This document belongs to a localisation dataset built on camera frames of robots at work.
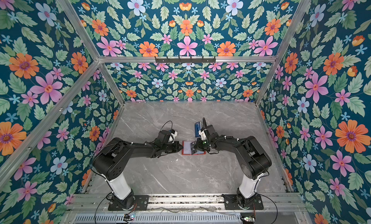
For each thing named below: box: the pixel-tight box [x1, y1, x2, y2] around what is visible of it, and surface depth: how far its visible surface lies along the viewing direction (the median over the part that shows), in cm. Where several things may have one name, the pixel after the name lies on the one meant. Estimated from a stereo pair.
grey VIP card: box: [189, 140, 198, 155], surface depth 94 cm
